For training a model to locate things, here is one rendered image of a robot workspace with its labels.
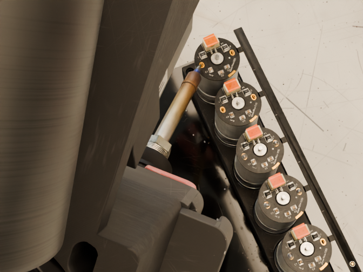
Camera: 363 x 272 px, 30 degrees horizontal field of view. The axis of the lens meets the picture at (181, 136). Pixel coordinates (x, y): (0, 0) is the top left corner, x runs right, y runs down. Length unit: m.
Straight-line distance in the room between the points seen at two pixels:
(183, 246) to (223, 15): 0.26
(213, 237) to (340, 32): 0.27
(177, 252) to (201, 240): 0.01
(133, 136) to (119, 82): 0.01
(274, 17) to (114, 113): 0.30
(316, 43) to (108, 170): 0.30
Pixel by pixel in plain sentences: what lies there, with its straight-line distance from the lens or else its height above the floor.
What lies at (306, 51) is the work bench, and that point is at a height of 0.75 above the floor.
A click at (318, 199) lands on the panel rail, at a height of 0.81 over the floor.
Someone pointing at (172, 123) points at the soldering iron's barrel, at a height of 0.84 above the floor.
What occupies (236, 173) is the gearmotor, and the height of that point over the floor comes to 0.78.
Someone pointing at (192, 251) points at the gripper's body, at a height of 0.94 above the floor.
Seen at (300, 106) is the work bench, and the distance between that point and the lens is 0.43.
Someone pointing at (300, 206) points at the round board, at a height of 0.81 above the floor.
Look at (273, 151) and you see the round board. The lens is 0.36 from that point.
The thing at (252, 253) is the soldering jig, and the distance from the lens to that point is 0.40.
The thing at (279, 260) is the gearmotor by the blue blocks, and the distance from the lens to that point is 0.37.
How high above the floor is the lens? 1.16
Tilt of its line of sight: 74 degrees down
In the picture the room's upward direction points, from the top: 8 degrees counter-clockwise
